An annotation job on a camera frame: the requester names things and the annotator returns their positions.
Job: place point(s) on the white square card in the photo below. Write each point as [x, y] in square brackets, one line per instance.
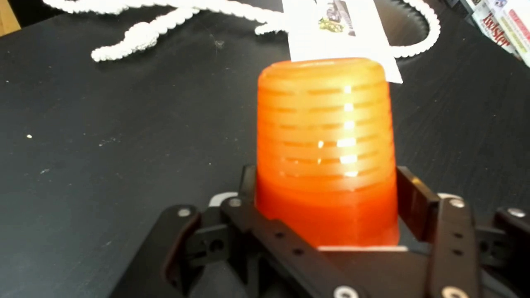
[348, 33]

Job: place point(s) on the light wooden board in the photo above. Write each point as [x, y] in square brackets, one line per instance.
[8, 15]

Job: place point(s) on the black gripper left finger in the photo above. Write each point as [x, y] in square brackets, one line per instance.
[220, 237]

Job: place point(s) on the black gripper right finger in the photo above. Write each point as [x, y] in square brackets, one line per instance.
[452, 237]

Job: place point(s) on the orange ribbed plastic cup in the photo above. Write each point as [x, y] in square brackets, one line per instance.
[325, 149]

